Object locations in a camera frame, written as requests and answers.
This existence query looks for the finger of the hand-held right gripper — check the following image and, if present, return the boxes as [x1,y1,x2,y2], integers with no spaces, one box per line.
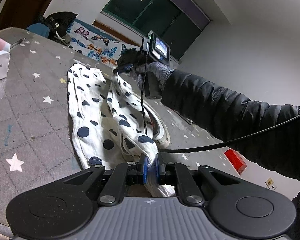
[112,64,134,75]

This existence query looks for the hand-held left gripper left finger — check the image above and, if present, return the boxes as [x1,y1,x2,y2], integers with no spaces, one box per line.
[62,154,148,207]

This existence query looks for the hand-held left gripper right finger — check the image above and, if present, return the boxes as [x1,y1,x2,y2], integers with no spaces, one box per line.
[156,153,240,207]

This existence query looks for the white polka dot pants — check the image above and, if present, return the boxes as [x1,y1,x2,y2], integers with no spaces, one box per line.
[66,62,176,198]

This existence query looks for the person's right forearm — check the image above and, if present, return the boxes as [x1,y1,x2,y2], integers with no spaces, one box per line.
[161,69,300,182]

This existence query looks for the person's right hand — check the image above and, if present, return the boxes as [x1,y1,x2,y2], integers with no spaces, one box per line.
[130,61,175,92]

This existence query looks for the butterfly print pillow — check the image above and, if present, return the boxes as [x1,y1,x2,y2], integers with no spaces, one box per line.
[66,20,123,65]
[119,43,138,57]

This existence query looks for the green framed window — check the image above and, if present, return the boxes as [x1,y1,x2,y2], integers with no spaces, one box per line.
[101,0,211,61]

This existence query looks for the red box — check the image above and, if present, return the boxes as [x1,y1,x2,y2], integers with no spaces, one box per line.
[224,149,247,175]

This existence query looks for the black backpack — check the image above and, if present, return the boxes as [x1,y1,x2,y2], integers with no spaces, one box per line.
[37,11,78,43]

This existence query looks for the blue sofa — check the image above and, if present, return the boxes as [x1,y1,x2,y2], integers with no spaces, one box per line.
[26,22,51,38]

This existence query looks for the grey star-print tablecloth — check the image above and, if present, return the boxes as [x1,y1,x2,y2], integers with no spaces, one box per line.
[0,27,240,233]

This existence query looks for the black pen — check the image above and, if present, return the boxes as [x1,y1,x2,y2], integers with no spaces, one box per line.
[11,37,26,48]

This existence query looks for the dark wooden door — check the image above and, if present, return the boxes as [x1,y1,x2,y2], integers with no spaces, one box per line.
[0,0,66,32]

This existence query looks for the black cable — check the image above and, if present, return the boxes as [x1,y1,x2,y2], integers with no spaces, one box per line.
[140,37,300,153]

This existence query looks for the wall socket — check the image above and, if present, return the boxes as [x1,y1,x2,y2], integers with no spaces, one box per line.
[264,177,276,190]

